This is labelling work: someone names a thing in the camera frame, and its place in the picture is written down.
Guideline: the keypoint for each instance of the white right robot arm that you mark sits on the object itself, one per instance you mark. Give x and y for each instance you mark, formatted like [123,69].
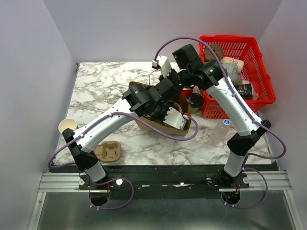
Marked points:
[212,77]

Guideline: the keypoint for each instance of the red cup with straws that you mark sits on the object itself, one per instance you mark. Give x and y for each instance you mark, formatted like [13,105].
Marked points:
[186,92]

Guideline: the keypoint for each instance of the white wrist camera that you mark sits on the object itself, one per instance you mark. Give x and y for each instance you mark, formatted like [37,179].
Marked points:
[162,63]
[176,119]

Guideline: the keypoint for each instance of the red plastic basket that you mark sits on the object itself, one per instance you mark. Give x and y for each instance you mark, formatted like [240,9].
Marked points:
[246,49]

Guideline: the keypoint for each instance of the brown cardboard cup carrier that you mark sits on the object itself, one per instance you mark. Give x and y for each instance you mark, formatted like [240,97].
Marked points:
[108,151]

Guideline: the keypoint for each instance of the green paper coffee cup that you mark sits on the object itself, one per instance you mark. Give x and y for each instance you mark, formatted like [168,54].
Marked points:
[67,123]

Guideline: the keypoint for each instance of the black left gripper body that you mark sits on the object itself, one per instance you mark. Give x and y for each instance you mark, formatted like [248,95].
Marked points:
[160,112]

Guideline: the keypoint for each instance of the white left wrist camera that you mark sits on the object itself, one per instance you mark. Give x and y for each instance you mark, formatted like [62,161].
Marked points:
[176,119]

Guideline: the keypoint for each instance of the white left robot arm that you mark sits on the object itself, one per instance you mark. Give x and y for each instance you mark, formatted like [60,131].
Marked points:
[82,141]

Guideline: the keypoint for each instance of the black coffee bag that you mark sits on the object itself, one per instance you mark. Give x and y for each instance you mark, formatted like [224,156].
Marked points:
[245,91]

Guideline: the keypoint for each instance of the black mounting base rail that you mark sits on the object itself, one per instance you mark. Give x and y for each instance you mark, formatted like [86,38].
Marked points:
[164,182]

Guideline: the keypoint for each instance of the brown paper bag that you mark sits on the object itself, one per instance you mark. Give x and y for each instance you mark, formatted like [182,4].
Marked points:
[143,101]

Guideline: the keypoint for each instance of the grey coffee bag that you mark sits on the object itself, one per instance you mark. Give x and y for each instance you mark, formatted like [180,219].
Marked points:
[232,71]

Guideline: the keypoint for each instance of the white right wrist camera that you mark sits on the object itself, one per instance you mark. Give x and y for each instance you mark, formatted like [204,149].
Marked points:
[162,63]

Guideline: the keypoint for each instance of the beige wrapped roll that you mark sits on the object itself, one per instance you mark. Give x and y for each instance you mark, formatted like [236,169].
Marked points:
[230,60]

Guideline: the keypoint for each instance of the clear plastic water bottle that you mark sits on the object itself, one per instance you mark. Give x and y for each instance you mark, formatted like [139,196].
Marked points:
[220,131]

